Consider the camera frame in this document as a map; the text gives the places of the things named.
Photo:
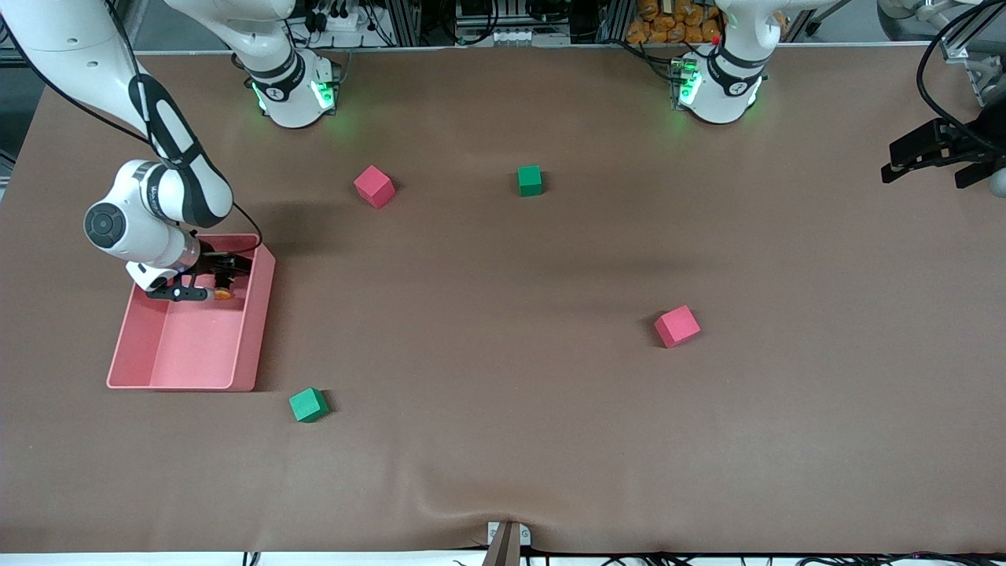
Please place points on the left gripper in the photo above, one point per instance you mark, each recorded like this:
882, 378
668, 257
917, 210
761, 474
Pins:
973, 146

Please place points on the camera stand pole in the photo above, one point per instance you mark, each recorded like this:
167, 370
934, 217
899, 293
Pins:
503, 550

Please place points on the pile of orange lumps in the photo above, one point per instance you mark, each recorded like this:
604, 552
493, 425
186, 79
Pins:
668, 23

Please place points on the orange push button switch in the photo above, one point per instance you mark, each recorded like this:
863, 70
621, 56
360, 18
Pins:
223, 295

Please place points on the pink plastic bin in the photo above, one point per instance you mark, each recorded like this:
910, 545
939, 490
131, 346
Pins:
196, 354

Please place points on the aluminium frame post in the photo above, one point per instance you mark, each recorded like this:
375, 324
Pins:
617, 20
405, 23

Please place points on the brown table mat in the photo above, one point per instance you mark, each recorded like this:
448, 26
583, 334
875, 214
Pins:
503, 440

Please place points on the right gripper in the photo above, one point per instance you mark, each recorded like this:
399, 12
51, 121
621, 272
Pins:
212, 264

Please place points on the green foam cube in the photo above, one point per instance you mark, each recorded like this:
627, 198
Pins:
308, 405
530, 180

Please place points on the white power strip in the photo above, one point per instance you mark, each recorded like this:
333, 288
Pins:
346, 22

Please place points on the grey metal bracket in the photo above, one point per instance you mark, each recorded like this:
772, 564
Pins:
525, 536

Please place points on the aluminium corner frame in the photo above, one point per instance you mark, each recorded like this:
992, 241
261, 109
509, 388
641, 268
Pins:
978, 79

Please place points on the pink foam cube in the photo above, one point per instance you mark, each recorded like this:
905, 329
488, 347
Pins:
373, 186
677, 326

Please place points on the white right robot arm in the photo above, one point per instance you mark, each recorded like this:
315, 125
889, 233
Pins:
55, 47

